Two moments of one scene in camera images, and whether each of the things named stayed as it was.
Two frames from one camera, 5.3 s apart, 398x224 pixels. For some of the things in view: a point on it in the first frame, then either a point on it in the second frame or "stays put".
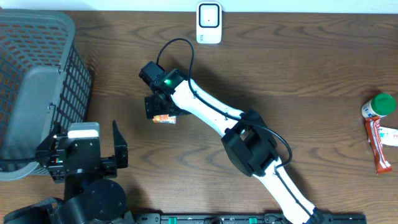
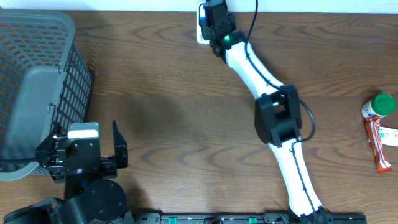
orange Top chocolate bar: (374, 128) stays put
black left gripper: (108, 167) stays put
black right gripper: (153, 107) -> (232, 17)
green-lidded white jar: (380, 105) stays put
